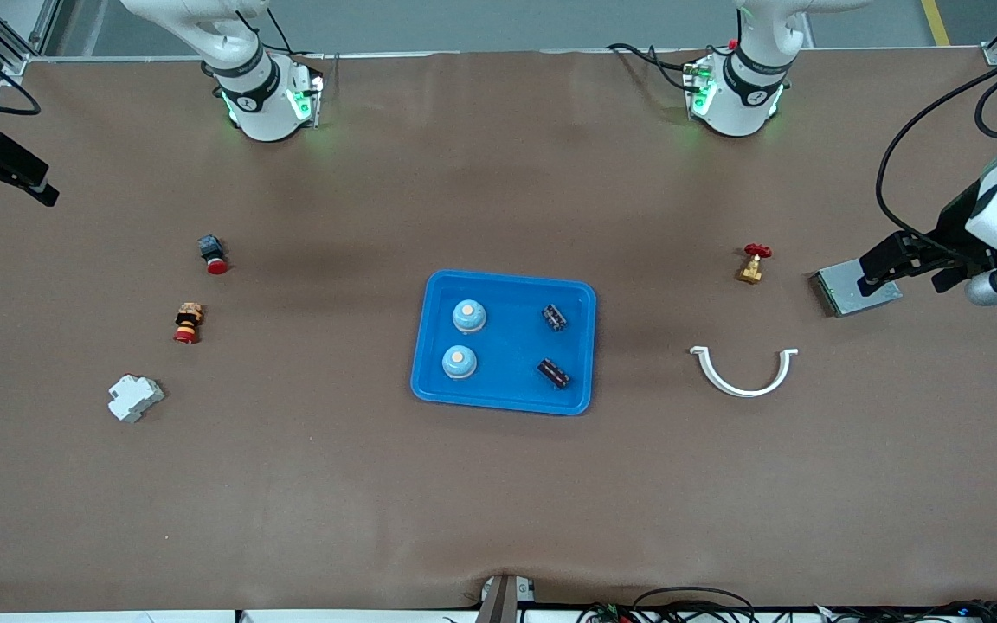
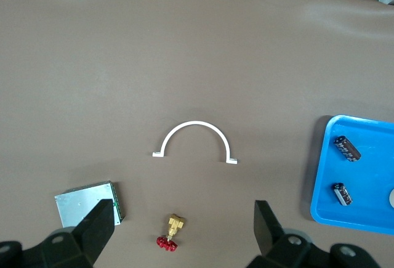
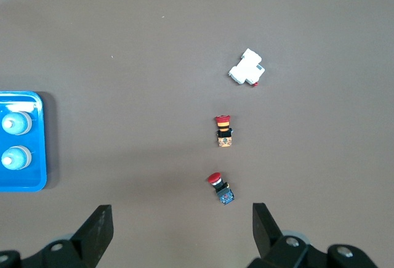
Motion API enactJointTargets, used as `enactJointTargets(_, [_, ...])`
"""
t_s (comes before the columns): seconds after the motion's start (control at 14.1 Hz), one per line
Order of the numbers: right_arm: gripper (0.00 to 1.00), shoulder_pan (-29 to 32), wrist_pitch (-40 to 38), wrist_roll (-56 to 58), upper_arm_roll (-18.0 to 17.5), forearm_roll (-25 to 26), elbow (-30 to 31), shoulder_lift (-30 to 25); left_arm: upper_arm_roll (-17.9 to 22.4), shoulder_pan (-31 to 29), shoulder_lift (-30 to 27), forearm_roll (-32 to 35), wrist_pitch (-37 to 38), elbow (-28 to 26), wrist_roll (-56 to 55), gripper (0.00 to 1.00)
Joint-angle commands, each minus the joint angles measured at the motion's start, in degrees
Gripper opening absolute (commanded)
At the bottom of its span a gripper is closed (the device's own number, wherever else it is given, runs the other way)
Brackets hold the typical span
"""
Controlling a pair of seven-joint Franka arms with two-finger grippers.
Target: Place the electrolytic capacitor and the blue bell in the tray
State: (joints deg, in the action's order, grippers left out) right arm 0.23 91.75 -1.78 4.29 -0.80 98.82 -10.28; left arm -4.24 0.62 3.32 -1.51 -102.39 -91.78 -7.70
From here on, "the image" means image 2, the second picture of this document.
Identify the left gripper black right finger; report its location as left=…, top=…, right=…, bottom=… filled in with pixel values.
left=246, top=200, right=382, bottom=268

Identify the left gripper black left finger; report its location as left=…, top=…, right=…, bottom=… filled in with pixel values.
left=0, top=198, right=116, bottom=268

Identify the small brown electrolytic capacitor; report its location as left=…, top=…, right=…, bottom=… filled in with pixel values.
left=332, top=182, right=353, bottom=207

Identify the large brown electrolytic capacitor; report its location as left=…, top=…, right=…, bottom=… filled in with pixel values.
left=334, top=135, right=362, bottom=163

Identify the blue plastic tray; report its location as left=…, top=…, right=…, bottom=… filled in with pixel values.
left=310, top=114, right=394, bottom=236

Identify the grey metal power supply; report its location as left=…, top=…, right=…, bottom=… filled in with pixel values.
left=54, top=181, right=127, bottom=228

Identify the brown table mat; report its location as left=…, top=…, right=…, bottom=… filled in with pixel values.
left=0, top=0, right=394, bottom=268

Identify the brass valve red handle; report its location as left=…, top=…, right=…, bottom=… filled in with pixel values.
left=156, top=213, right=186, bottom=253

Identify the white half-ring pipe clamp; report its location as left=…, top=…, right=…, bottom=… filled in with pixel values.
left=151, top=120, right=238, bottom=166

